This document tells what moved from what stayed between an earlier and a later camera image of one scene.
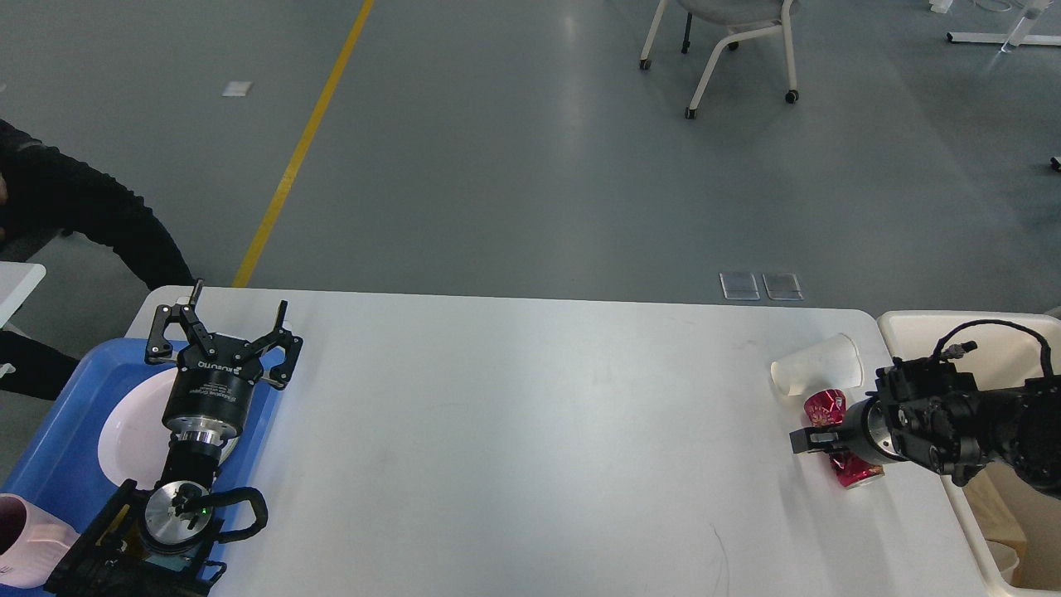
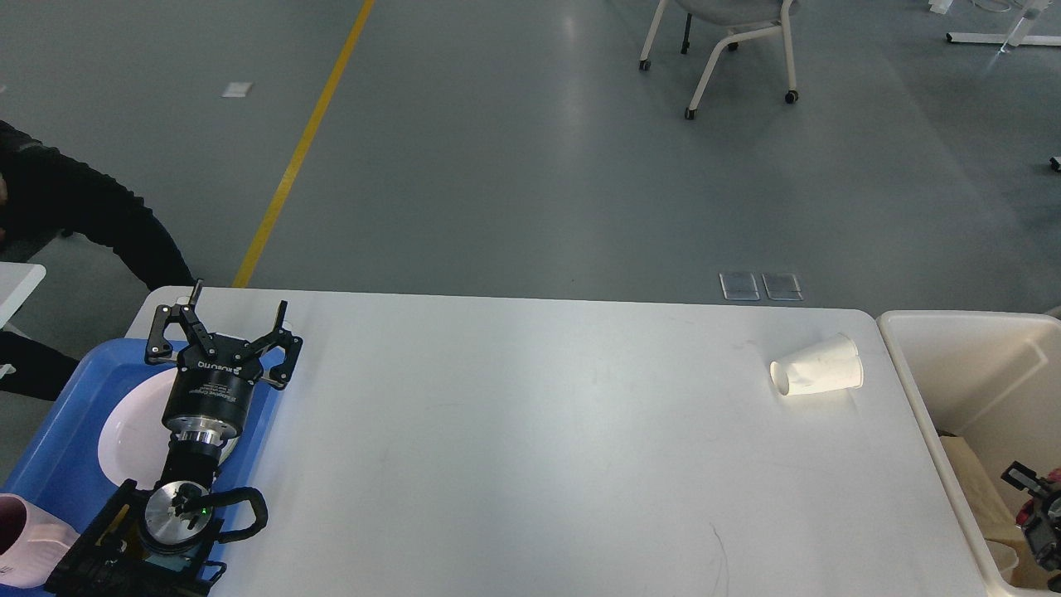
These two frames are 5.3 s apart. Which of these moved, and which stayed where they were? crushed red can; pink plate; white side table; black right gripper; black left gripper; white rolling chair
Moved: crushed red can; black right gripper
Stayed: white side table; black left gripper; white rolling chair; pink plate
